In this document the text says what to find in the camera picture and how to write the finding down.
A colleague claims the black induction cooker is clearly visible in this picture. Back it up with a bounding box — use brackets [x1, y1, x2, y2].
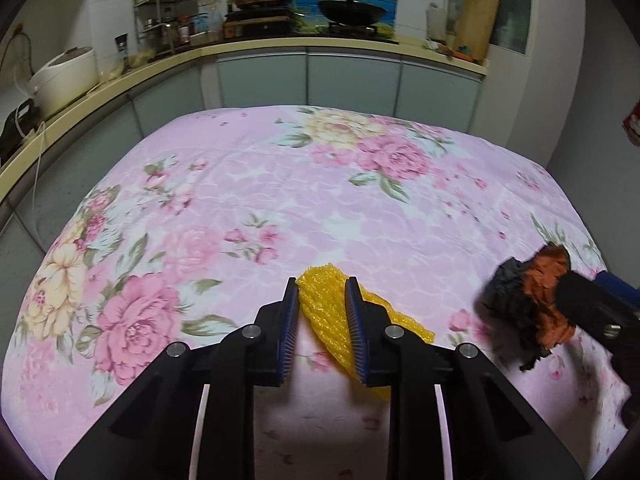
[222, 7, 293, 38]

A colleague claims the black small appliance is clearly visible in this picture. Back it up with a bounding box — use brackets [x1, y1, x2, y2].
[0, 100, 38, 161]

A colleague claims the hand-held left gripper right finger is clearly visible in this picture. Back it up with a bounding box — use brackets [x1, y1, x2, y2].
[344, 276, 586, 480]

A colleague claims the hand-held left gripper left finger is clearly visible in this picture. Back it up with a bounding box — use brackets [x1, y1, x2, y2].
[55, 276, 301, 480]

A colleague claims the white cable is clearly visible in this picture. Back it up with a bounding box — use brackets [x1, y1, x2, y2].
[12, 25, 51, 211]

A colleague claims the black and orange cloth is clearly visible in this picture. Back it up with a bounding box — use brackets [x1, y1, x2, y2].
[475, 242, 578, 373]

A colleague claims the small orange green utensil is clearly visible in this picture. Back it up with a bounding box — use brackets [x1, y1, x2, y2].
[427, 40, 476, 61]

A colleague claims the white plastic bottle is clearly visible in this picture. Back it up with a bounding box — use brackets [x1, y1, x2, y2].
[426, 2, 448, 43]

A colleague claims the white rice cooker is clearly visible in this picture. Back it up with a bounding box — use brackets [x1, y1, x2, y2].
[29, 46, 101, 120]

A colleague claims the red wall decoration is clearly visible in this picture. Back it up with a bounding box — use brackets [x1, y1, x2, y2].
[621, 101, 640, 147]

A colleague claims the kitchen counter with grey cabinets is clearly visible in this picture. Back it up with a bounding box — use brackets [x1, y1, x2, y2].
[0, 37, 490, 231]

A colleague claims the metal spice rack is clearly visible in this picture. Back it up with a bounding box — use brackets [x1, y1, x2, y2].
[131, 0, 211, 56]

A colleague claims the black gas stove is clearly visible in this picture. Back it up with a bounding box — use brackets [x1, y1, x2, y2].
[295, 22, 401, 44]

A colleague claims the wooden cutting board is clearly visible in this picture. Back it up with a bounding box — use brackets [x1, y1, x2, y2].
[455, 0, 502, 63]

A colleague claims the black wok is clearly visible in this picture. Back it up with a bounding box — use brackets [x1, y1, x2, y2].
[318, 0, 388, 28]

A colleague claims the pink floral quilt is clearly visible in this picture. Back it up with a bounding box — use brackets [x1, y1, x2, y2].
[0, 105, 631, 480]

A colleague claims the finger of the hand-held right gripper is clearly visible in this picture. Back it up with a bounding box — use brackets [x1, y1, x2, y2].
[592, 270, 640, 306]
[555, 270, 640, 356]

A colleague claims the yellow foam net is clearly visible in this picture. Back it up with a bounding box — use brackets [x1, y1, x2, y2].
[295, 266, 437, 401]

